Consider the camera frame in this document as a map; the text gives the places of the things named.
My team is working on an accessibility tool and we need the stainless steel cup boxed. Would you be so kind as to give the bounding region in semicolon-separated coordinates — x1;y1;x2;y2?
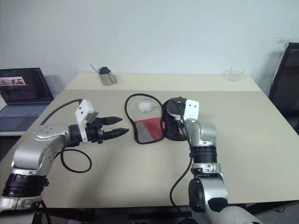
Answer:
100;67;119;86

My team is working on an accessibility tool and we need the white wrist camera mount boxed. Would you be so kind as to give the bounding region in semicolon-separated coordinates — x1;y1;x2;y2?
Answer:
75;99;99;143
183;98;200;121

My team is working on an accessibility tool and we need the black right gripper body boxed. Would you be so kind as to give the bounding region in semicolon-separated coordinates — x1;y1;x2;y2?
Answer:
167;98;186;117

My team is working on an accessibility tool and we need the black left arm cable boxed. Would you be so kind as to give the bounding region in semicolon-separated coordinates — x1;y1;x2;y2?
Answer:
41;99;93;174

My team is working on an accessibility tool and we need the open grey laptop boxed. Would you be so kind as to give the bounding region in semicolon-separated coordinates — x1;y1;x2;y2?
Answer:
0;67;55;133

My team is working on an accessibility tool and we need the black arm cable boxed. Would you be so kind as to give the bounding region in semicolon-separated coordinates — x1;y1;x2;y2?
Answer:
169;99;196;221
41;99;93;174

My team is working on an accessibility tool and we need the white ball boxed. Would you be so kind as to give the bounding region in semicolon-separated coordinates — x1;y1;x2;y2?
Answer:
137;101;153;113

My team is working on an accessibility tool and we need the clear glass cup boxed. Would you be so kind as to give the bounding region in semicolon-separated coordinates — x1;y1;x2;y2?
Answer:
225;66;245;83

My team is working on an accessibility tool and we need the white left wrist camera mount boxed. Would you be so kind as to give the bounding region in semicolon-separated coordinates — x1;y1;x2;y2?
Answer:
75;99;99;143

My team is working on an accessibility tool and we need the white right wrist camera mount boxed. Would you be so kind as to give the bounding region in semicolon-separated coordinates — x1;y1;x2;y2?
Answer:
183;98;200;121

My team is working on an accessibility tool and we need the black table frame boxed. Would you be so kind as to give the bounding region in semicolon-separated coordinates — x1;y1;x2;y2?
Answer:
42;197;299;224

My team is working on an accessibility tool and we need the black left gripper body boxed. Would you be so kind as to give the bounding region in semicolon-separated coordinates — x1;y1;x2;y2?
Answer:
85;117;105;144

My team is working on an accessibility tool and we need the white side desk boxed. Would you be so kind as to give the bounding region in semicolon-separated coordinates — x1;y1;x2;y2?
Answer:
0;129;31;137

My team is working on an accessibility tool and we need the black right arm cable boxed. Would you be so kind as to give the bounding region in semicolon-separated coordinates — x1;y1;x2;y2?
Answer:
169;99;196;221

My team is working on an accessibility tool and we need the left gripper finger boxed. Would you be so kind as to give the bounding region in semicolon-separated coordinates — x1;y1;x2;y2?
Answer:
100;116;123;126
103;127;130;141

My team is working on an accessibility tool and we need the black office chair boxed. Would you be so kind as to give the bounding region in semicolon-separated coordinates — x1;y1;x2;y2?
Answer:
268;42;299;123

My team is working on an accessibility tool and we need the black red paddle case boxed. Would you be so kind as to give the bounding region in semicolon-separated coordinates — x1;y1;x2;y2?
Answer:
124;93;189;145

